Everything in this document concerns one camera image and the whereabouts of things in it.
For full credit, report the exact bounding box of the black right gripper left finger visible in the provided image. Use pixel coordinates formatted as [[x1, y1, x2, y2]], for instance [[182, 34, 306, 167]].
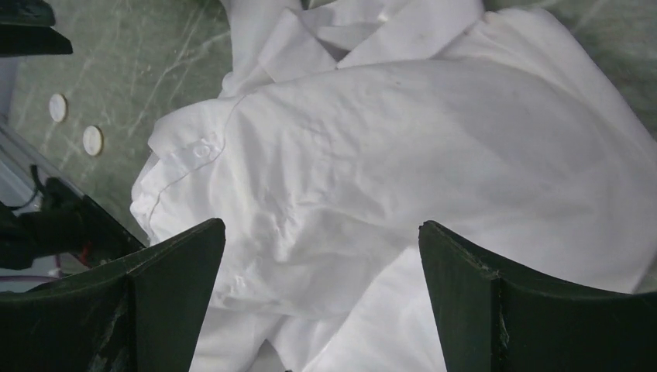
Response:
[[1, 219, 225, 371]]

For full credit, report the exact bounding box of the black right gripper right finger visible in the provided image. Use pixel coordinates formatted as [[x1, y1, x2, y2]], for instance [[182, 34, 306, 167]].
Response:
[[419, 221, 656, 371]]

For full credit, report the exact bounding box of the white button-up shirt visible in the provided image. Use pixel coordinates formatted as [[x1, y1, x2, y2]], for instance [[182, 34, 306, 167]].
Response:
[[131, 1, 656, 371]]

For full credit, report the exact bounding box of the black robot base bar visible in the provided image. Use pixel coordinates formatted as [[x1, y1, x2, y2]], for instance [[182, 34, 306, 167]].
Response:
[[1, 164, 144, 270]]

